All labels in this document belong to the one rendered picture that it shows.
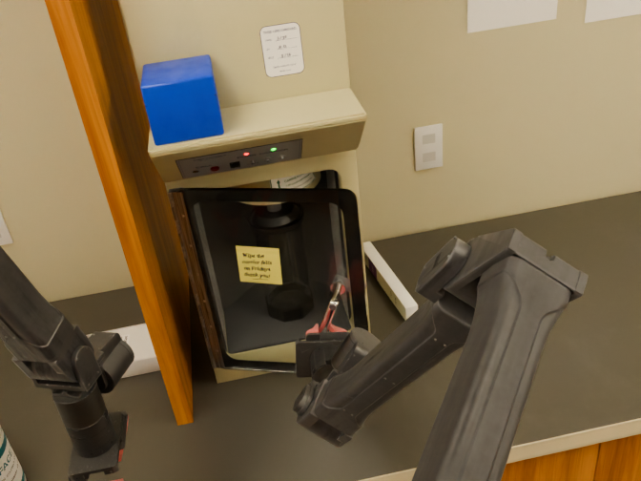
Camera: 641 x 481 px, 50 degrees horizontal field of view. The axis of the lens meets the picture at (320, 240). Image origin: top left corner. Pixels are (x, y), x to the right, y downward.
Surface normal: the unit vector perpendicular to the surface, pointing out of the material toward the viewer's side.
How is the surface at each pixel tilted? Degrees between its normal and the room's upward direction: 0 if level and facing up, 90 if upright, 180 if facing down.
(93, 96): 90
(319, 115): 0
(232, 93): 90
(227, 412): 0
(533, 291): 41
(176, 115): 90
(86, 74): 90
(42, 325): 77
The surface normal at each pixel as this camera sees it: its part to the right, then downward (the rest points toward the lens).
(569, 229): -0.11, -0.83
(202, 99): 0.18, 0.52
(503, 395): 0.33, -0.38
